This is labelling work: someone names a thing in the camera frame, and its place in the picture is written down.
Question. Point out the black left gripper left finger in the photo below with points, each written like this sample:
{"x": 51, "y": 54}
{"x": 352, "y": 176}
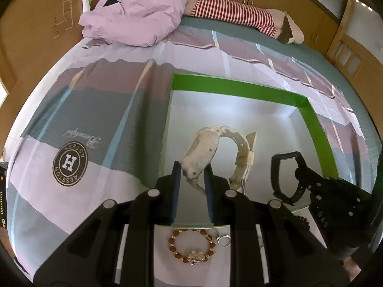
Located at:
{"x": 175, "y": 181}

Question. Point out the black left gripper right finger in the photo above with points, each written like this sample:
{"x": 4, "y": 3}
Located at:
{"x": 208, "y": 179}

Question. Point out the green white cardboard box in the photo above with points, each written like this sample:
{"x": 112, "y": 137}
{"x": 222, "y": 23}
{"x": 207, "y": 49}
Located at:
{"x": 239, "y": 131}

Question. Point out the plaid bed sheet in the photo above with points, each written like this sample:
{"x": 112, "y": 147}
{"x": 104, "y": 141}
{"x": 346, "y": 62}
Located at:
{"x": 109, "y": 119}

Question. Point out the pink crumpled duvet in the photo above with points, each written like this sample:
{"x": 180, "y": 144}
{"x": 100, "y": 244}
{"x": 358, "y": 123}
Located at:
{"x": 140, "y": 23}

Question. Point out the wooden bed frame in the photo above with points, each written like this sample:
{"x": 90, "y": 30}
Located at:
{"x": 356, "y": 51}

